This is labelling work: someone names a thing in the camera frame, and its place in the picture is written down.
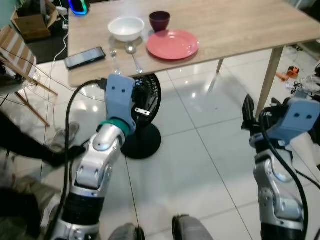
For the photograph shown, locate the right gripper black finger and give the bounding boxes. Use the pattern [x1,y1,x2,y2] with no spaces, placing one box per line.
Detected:
[242,94,257,132]

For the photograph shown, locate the round plastic plate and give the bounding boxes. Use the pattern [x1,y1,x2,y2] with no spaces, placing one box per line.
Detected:
[146,29,200,61]

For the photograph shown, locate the black standing fan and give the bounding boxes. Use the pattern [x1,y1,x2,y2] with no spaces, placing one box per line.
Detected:
[120,74,162,161]

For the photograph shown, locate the thick wooden table leg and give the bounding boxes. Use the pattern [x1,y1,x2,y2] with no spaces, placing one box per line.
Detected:
[256,46,285,119]

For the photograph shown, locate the orange black tool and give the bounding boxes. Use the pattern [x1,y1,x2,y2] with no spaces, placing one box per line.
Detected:
[276,66,301,83]

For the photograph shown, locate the crumpled white plastic bag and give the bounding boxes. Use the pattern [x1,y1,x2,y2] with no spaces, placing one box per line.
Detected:
[295,75,320,98]

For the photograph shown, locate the silver fork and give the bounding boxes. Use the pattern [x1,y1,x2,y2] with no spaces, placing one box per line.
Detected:
[109,47,122,76]

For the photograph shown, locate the silver spoon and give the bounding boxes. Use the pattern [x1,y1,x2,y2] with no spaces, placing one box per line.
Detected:
[125,42,144,75]

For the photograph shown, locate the black smartphone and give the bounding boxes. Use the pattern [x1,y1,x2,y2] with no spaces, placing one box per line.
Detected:
[64,47,107,70]

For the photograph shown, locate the white ceramic bowl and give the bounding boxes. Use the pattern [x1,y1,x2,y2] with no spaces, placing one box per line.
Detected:
[108,16,146,43]

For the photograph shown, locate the dark purple bowl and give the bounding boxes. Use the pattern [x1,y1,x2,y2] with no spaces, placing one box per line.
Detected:
[149,11,171,33]

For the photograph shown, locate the grey left robot foot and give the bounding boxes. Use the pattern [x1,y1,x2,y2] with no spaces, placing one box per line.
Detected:
[107,223,146,240]

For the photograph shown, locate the grey robot foot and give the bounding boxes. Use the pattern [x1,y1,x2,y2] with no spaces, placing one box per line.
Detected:
[107,223,146,240]
[171,215,215,240]

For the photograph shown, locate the person leg black trousers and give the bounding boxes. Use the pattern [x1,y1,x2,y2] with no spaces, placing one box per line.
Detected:
[0,111,86,168]

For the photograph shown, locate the grey right robot foot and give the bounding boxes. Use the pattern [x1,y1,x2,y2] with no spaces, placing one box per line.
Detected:
[171,215,215,240]

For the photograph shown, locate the brown cardboard box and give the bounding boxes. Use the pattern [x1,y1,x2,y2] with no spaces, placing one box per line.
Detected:
[11,2,59,41]

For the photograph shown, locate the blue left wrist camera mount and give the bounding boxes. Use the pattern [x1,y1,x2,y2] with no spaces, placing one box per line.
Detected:
[103,74,137,136]

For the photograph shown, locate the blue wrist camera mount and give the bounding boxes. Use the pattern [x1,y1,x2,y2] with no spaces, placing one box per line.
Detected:
[264,97,320,146]
[103,74,137,136]

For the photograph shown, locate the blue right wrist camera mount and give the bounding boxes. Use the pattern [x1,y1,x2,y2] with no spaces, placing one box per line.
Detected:
[264,97,320,146]

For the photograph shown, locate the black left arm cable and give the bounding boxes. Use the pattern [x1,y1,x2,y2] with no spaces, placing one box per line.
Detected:
[47,79,108,240]

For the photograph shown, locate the black speaker blue light ring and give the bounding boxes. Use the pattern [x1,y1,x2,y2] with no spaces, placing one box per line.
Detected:
[68,0,90,16]

